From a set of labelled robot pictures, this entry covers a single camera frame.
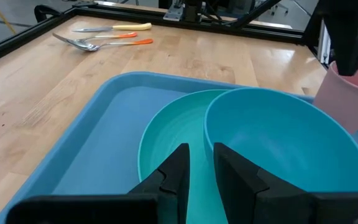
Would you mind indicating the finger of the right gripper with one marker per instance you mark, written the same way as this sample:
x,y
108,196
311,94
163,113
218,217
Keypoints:
x,y
350,37

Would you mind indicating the blue bowl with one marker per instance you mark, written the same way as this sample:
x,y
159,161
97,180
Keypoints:
x,y
291,140

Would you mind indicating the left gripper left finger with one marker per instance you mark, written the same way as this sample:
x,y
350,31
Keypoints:
x,y
172,186

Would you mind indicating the blue plastic tray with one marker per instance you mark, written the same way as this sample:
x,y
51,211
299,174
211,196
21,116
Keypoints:
x,y
104,149

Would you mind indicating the pink ribbed cup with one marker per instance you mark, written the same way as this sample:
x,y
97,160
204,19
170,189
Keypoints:
x,y
337,99

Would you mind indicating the teal plate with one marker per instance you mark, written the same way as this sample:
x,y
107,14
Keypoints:
x,y
172,130

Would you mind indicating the black metal table frame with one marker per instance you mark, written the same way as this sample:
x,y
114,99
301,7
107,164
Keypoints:
x,y
17,40

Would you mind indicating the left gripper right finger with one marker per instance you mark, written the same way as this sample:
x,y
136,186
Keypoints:
x,y
247,193

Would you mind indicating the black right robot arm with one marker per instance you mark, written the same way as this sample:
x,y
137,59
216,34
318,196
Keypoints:
x,y
193,9

